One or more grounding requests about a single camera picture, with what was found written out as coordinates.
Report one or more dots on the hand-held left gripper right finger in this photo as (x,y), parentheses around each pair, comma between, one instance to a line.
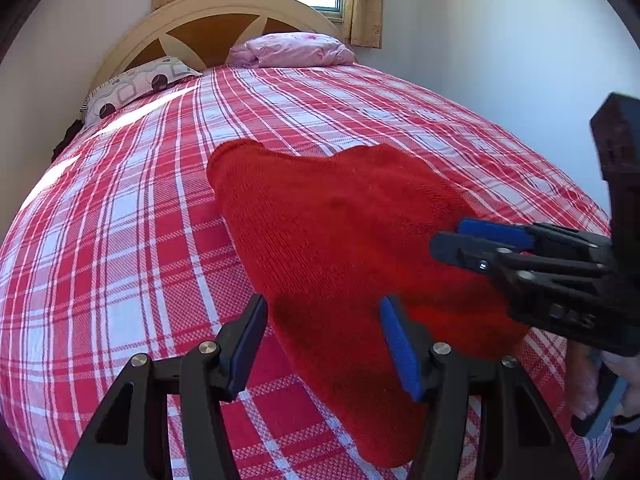
(402,355)

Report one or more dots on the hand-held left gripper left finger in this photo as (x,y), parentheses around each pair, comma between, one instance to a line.
(247,345)

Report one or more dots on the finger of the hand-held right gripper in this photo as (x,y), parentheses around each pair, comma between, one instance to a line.
(492,232)
(460,252)

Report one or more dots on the red knitted sweater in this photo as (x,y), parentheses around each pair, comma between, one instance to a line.
(325,220)

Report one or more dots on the person's right hand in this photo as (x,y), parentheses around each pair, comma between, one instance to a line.
(580,385)

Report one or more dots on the red white plaid bed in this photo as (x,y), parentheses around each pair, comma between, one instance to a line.
(125,210)

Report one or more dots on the pink pillow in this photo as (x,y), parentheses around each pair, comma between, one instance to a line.
(295,50)

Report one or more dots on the dark cloth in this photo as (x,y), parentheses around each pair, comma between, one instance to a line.
(67,140)

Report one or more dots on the circle patterned pillow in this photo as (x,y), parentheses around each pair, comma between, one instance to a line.
(135,85)

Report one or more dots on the cream wooden headboard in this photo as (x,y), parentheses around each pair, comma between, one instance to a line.
(210,30)

